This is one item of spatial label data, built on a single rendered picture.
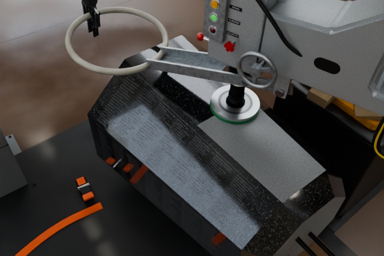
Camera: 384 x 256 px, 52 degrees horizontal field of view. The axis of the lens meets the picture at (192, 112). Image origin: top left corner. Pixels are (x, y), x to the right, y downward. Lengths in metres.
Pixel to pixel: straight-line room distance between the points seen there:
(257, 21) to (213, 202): 0.72
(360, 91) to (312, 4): 0.31
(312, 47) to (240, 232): 0.72
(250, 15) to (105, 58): 2.20
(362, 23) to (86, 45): 2.67
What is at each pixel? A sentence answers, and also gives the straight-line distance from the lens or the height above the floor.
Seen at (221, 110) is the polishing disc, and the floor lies 0.88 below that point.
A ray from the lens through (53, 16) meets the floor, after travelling 3.97.
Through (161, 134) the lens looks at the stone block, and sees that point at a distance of 1.75.
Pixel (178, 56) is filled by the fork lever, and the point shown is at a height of 0.94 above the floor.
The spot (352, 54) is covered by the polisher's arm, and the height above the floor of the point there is 1.38.
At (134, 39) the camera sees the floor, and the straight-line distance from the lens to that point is 3.54.
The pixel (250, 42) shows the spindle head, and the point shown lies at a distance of 1.36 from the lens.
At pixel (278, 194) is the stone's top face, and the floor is 0.85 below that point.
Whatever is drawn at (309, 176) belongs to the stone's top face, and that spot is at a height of 0.85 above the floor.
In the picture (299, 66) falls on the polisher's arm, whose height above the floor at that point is 1.26.
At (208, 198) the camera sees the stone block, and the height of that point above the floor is 0.71.
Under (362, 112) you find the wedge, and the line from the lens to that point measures 1.97.
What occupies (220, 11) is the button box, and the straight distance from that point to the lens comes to 1.34.
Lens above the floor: 2.10
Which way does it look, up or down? 47 degrees down
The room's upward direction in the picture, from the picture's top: 2 degrees clockwise
